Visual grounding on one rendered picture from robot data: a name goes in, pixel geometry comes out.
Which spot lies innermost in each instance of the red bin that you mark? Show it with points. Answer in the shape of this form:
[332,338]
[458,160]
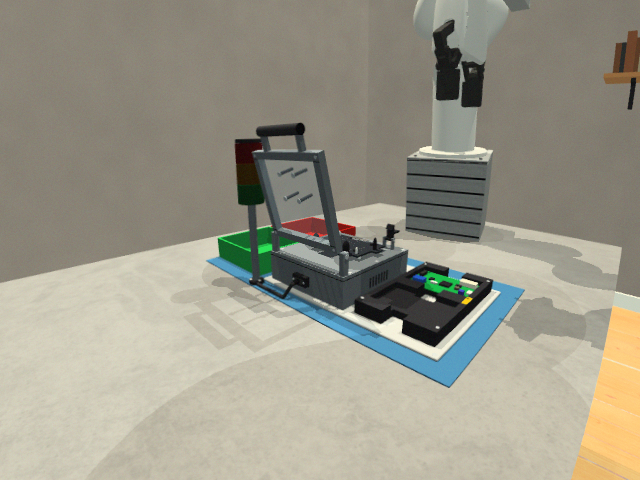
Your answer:
[347,229]

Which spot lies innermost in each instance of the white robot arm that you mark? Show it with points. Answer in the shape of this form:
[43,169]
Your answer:
[453,126]

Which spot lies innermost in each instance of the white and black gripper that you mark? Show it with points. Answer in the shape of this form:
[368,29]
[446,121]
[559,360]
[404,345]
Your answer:
[468,20]

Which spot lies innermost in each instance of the green open bin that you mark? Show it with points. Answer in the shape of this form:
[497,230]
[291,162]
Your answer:
[236,249]

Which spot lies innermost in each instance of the green circuit board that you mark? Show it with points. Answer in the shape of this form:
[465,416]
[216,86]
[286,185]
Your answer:
[436,283]

